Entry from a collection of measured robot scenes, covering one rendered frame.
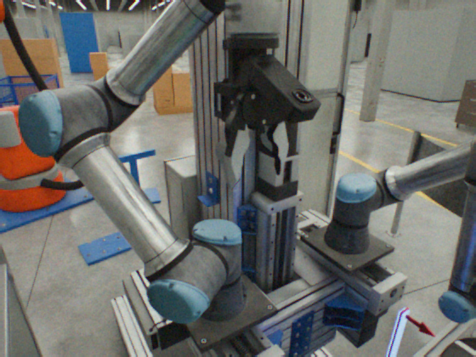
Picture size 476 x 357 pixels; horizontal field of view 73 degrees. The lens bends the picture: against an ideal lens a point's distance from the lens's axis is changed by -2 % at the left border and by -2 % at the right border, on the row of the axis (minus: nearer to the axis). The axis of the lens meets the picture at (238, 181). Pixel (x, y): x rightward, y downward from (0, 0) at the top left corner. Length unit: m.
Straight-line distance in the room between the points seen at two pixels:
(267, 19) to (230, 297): 0.63
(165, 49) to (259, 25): 0.27
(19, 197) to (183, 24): 3.37
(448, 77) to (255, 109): 9.83
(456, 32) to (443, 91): 1.39
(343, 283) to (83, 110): 0.91
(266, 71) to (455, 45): 9.75
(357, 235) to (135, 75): 0.79
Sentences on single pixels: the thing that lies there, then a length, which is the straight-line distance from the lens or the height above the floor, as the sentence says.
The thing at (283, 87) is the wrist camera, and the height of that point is 1.62.
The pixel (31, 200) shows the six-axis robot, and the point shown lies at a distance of 3.86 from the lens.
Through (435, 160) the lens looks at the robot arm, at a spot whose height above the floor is 1.37.
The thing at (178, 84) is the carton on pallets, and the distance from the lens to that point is 7.63.
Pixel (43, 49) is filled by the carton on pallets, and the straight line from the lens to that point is 7.84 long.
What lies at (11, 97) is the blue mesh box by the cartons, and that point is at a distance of 6.38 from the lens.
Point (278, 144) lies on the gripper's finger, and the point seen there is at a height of 1.53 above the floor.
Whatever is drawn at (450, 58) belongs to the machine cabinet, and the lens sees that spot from 10.13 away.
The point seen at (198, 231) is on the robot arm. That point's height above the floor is 1.27.
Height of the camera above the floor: 1.69
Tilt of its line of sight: 25 degrees down
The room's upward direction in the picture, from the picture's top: straight up
